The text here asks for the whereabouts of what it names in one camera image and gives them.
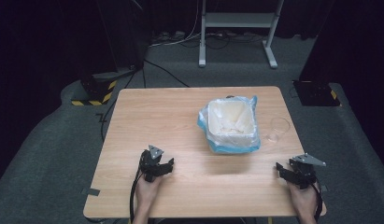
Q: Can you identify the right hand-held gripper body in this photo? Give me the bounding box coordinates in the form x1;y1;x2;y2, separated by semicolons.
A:
288;152;327;190

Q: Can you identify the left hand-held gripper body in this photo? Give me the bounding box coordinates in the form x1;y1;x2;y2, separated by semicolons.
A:
138;144;165;183

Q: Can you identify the person's right hand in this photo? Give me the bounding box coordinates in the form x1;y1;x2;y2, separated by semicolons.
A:
287;181;320;219

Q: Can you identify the clear glass cup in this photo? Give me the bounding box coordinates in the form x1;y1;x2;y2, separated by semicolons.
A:
263;116;292;145

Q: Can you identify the white bin with plastic bag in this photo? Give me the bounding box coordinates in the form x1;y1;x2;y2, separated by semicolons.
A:
196;94;262;155

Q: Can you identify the black base with yellow corner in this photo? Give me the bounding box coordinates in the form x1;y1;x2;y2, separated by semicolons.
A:
292;79;342;107

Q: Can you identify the black base with yellow stripes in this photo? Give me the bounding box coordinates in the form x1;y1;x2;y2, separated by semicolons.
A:
70;72;119;107

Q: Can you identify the white metal stand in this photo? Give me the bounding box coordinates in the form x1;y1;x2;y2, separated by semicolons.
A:
197;0;286;70

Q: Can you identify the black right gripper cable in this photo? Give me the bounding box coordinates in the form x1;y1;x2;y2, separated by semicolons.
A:
310;182;324;222

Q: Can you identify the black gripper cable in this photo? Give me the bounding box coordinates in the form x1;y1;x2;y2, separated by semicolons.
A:
310;182;324;222
129;167;143;224

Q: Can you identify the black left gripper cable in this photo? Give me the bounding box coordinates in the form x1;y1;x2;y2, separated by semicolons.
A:
129;167;143;224

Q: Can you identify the black floor cable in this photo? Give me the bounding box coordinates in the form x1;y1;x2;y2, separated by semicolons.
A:
143;58;192;89

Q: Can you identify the white floor cable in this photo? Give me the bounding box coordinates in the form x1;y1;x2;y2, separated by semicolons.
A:
149;0;203;49

